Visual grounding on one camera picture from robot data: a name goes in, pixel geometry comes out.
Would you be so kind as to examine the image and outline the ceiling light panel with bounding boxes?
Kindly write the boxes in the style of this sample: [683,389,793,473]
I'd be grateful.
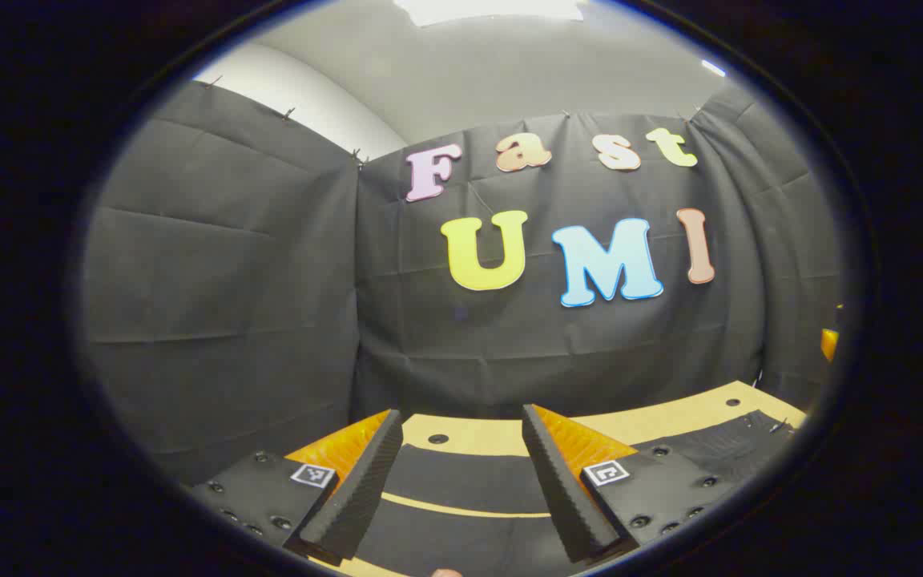
[393,0,586,26]

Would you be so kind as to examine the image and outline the black jeans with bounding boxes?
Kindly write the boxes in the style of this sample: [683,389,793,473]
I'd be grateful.
[353,410,797,577]

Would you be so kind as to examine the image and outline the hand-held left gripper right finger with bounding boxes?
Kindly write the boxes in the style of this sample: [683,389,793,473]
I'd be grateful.
[521,403,743,563]

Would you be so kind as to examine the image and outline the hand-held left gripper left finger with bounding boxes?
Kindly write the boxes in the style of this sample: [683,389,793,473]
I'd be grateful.
[187,409,405,567]

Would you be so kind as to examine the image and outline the black backdrop cloth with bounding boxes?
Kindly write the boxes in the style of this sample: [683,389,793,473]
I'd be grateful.
[81,79,843,486]

